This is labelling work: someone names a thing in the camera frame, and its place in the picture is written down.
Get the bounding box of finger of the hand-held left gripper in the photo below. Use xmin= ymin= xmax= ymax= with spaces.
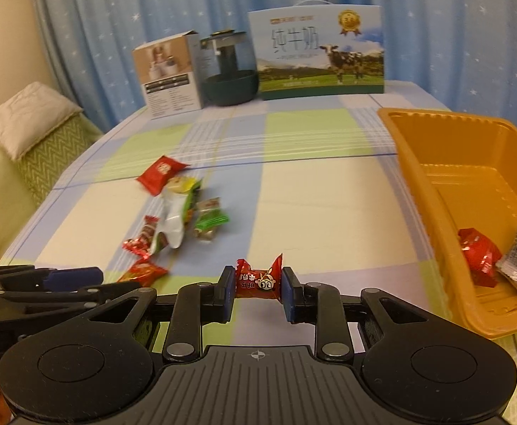
xmin=0 ymin=266 xmax=105 ymax=295
xmin=0 ymin=284 xmax=139 ymax=319

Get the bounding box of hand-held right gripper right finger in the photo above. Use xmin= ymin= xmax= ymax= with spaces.
xmin=282 ymin=267 xmax=432 ymax=362

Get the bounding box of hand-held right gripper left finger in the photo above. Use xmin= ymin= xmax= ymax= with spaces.
xmin=85 ymin=266 xmax=237 ymax=361

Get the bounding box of red cartoon-face candy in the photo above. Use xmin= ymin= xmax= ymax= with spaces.
xmin=235 ymin=253 xmax=284 ymax=304

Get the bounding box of yellow candy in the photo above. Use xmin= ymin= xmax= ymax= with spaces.
xmin=166 ymin=176 xmax=203 ymax=198

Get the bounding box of orange plastic tray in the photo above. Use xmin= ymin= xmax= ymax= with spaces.
xmin=377 ymin=107 xmax=517 ymax=341

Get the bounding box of red orange snack packet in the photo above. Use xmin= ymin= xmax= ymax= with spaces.
xmin=117 ymin=257 xmax=169 ymax=285

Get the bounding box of green wrapped candy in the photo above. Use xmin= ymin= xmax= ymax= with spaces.
xmin=192 ymin=198 xmax=231 ymax=240

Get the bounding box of red brown twist candy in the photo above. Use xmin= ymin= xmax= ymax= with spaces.
xmin=122 ymin=215 xmax=161 ymax=257

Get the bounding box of white green snack packet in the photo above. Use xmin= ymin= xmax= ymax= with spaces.
xmin=150 ymin=188 xmax=197 ymax=255

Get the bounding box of checked tablecloth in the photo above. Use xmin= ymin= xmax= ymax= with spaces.
xmin=0 ymin=80 xmax=517 ymax=425

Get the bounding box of green zigzag cushion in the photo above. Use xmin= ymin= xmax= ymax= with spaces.
xmin=17 ymin=115 xmax=104 ymax=206

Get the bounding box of red square snack packet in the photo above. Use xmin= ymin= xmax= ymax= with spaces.
xmin=136 ymin=156 xmax=191 ymax=196

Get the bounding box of white pillow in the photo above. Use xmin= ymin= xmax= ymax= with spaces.
xmin=0 ymin=82 xmax=84 ymax=162

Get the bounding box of crinkled red snack packet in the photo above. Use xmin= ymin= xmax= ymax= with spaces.
xmin=457 ymin=228 xmax=502 ymax=288

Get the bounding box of dark green glass humidifier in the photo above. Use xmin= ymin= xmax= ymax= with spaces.
xmin=199 ymin=30 xmax=259 ymax=107

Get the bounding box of humidifier cardboard box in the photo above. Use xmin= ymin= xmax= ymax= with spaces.
xmin=133 ymin=30 xmax=206 ymax=120

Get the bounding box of cow print milk carton box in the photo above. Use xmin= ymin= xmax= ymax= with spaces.
xmin=247 ymin=0 xmax=385 ymax=100

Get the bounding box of blue star curtain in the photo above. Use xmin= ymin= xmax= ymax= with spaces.
xmin=28 ymin=0 xmax=517 ymax=142

